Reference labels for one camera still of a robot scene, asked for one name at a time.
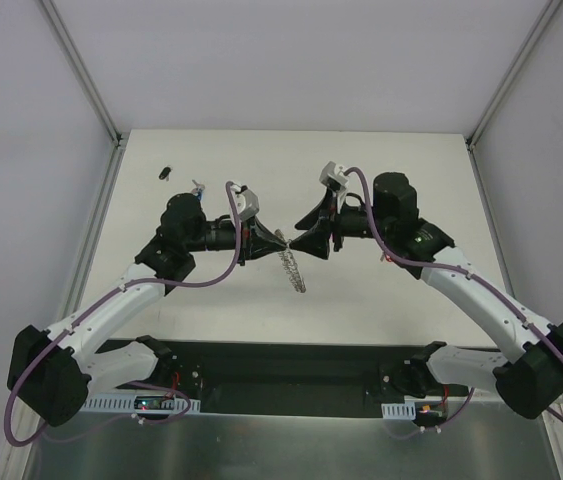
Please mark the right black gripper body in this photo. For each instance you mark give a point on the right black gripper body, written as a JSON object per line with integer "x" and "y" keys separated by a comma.
{"x": 332, "y": 227}

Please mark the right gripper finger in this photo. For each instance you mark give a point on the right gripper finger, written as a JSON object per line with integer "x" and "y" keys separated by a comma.
{"x": 323, "y": 210}
{"x": 315, "y": 241}

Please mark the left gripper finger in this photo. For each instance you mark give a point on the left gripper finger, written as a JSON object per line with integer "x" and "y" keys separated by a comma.
{"x": 257, "y": 251}
{"x": 261, "y": 237}

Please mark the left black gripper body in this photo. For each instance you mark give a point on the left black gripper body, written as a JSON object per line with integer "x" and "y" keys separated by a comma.
{"x": 249, "y": 240}

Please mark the metal disc with keyrings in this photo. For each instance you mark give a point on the metal disc with keyrings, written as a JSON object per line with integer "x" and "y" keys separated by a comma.
{"x": 290, "y": 265}

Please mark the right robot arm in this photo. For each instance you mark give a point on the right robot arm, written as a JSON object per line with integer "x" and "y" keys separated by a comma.
{"x": 525, "y": 371}

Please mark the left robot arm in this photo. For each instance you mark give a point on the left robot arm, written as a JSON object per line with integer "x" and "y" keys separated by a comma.
{"x": 54, "y": 371}

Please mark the blue tag key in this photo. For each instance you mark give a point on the blue tag key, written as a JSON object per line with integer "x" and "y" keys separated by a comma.
{"x": 198, "y": 190}

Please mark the black key fob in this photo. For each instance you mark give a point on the black key fob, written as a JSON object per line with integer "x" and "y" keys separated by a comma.
{"x": 164, "y": 175}

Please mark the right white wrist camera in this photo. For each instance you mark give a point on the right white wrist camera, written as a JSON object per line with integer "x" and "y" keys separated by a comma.
{"x": 333, "y": 177}

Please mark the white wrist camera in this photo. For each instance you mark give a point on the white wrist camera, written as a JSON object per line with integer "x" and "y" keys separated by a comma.
{"x": 246, "y": 201}
{"x": 333, "y": 177}

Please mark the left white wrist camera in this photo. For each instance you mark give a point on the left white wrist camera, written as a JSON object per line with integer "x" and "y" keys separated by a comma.
{"x": 246, "y": 201}

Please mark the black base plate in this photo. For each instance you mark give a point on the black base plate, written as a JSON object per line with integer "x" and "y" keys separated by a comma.
{"x": 277, "y": 379}

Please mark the right white cable duct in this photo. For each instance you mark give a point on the right white cable duct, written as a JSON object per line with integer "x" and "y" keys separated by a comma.
{"x": 405, "y": 411}

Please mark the white cable duct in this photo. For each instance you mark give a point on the white cable duct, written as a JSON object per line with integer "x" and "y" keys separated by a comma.
{"x": 129, "y": 403}
{"x": 405, "y": 411}

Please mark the left white cable duct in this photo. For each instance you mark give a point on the left white cable duct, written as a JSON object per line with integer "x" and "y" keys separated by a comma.
{"x": 129, "y": 403}

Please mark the left aluminium frame post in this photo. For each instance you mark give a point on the left aluminium frame post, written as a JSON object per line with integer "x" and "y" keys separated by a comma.
{"x": 74, "y": 59}

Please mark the aluminium frame post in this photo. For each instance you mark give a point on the aluminium frame post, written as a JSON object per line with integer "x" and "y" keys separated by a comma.
{"x": 74, "y": 59}
{"x": 531, "y": 41}

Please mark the right aluminium frame post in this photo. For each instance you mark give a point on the right aluminium frame post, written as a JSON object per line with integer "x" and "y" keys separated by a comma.
{"x": 531, "y": 41}

